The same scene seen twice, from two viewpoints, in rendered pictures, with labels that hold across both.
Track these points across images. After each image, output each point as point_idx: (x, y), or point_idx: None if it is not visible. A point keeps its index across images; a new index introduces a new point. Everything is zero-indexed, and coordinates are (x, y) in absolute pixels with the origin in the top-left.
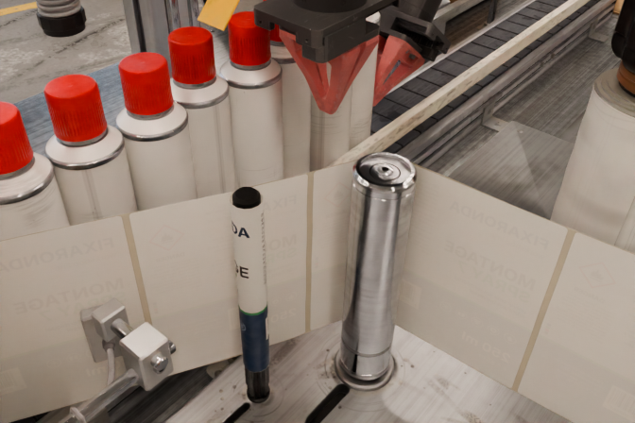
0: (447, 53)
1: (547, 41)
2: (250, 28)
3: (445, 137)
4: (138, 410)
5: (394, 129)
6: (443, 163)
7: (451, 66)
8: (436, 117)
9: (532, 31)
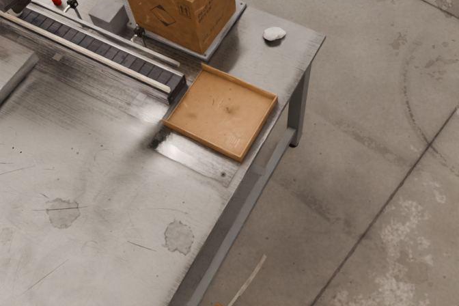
0: (85, 31)
1: (100, 64)
2: None
3: (34, 38)
4: None
5: (9, 16)
6: (33, 44)
7: (72, 33)
8: (35, 31)
9: (82, 50)
